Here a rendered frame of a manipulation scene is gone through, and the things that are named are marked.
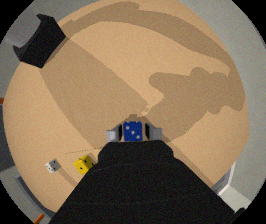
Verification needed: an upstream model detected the yellow die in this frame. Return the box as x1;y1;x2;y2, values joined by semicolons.
74;155;95;175

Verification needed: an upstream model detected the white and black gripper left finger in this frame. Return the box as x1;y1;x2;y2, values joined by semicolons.
106;124;123;143

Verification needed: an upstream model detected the blue die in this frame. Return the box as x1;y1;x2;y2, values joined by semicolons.
123;121;143;141

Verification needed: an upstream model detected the white die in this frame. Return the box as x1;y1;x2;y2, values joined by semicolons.
45;159;60;174

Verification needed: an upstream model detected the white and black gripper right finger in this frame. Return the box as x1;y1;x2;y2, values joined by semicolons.
145;123;162;140

